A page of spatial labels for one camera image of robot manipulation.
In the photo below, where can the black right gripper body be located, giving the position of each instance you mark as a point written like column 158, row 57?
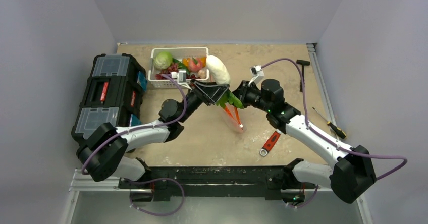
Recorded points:
column 241, row 91

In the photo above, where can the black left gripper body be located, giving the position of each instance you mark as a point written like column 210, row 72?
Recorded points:
column 194, row 99

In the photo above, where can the orange carrot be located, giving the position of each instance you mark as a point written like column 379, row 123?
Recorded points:
column 229, row 98

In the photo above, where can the white radish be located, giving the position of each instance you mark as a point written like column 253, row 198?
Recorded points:
column 218, row 70

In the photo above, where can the clear zip top bag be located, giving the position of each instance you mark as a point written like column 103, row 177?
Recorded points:
column 231, row 117

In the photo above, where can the purple grape bunch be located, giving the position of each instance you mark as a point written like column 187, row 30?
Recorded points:
column 176, row 67

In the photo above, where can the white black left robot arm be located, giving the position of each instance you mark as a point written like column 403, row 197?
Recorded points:
column 102, row 155

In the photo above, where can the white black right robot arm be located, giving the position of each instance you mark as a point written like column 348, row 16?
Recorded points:
column 347, row 172

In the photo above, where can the beige garlic bulb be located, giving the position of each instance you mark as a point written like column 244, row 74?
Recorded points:
column 202, row 73

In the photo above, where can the pink peach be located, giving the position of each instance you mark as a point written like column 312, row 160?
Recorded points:
column 195, row 64

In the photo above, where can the red adjustable wrench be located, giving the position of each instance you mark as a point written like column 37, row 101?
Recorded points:
column 270, row 142

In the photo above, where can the black hammer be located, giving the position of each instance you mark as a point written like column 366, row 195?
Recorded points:
column 303, row 64

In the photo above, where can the white plastic basket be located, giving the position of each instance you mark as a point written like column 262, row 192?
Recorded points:
column 177, row 53

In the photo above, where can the green cabbage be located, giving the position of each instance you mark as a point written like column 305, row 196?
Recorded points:
column 163, row 60

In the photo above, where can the yellow black screwdriver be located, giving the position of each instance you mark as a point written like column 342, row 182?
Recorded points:
column 338, row 131

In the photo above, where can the black toolbox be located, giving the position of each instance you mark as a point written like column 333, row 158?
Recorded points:
column 113, row 94

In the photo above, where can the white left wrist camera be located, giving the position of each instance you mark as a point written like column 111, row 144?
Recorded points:
column 180, row 76

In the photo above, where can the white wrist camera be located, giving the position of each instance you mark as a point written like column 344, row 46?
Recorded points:
column 180, row 76
column 257, row 74

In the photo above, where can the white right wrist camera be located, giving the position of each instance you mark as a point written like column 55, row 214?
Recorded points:
column 257, row 74

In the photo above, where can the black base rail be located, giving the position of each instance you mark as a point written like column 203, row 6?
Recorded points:
column 268, row 182

